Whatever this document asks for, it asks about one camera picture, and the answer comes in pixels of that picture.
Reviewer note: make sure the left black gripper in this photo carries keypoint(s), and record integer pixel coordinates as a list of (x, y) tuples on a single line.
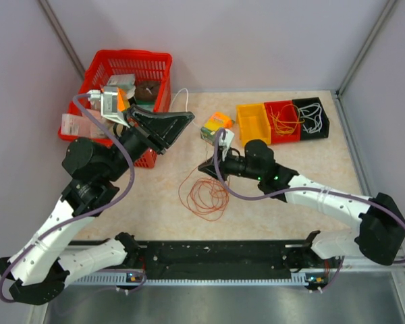
[(158, 130)]

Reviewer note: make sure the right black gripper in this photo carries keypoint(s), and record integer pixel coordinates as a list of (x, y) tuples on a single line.
[(209, 168)]

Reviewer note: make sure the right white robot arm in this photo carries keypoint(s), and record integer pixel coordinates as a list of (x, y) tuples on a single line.
[(376, 227)]

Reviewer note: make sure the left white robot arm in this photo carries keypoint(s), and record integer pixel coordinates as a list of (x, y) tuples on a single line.
[(41, 271)]

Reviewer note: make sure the brown round tape roll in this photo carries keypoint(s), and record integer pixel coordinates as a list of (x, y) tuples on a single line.
[(147, 91)]

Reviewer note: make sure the orange green sponge pack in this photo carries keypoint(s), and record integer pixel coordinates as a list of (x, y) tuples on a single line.
[(216, 121)]

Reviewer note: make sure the orange box in basket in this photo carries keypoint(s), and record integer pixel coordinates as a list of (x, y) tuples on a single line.
[(122, 100)]

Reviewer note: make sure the red plastic shopping basket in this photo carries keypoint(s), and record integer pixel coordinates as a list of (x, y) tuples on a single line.
[(146, 66)]

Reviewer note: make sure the teal white box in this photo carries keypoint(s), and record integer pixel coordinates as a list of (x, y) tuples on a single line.
[(123, 81)]

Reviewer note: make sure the yellow plastic bin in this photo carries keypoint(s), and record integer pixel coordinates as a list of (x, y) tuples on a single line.
[(253, 123)]

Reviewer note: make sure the red plastic bin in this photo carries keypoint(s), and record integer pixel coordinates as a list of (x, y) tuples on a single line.
[(284, 122)]

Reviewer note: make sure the pink clear box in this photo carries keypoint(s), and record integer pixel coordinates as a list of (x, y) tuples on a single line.
[(75, 125)]

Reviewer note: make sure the black plastic bin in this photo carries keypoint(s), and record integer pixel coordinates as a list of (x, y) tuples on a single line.
[(314, 122)]

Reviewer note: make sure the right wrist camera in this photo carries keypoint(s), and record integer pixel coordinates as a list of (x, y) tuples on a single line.
[(225, 141)]

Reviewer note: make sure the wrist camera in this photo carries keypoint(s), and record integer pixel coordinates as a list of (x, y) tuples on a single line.
[(107, 97), (225, 141)]

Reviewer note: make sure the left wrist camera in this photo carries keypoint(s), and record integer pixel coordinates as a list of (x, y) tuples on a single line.
[(107, 97)]

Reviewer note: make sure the grey cable duct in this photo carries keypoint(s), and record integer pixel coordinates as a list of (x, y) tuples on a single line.
[(125, 279)]

